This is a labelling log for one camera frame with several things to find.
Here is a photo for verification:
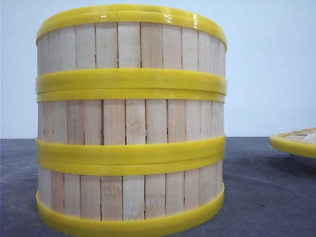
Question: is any yellow rimmed steamer lid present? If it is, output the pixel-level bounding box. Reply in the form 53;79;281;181
270;128;316;158

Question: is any front bamboo steamer basket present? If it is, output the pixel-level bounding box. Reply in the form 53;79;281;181
37;161;225;237

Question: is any white plate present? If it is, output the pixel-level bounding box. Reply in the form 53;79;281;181
291;154;316;166

